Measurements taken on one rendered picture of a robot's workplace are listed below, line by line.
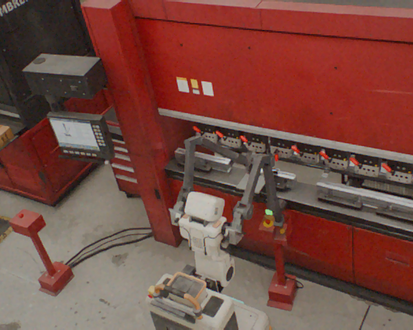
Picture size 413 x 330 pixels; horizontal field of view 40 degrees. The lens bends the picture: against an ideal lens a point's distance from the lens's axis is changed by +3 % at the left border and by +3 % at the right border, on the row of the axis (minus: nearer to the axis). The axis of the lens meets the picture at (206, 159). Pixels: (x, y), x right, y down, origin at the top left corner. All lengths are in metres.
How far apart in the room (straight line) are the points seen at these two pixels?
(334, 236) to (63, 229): 2.73
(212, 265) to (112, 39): 1.67
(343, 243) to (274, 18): 1.72
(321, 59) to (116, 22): 1.37
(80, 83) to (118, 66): 0.31
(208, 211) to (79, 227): 2.44
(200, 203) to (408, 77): 1.40
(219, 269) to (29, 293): 2.07
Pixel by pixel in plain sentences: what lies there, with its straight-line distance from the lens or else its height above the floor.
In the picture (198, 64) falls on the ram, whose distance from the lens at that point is 3.91.
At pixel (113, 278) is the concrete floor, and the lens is 5.09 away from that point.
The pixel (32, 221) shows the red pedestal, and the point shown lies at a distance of 4.68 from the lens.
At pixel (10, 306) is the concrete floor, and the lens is 5.29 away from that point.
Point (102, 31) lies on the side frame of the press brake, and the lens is 3.98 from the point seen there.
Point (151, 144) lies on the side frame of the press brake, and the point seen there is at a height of 1.17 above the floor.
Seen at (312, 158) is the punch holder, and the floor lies 1.22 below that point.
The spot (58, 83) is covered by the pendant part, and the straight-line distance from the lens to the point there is 4.06.
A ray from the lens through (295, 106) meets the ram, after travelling 3.71.
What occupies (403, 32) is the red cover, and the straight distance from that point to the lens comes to 3.22.
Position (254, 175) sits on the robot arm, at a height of 1.41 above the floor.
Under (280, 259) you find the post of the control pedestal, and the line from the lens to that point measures 4.33.
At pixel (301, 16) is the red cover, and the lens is 3.36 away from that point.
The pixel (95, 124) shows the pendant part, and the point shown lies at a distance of 4.07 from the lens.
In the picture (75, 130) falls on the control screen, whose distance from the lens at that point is 4.23.
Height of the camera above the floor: 3.69
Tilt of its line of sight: 38 degrees down
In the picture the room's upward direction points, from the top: 11 degrees counter-clockwise
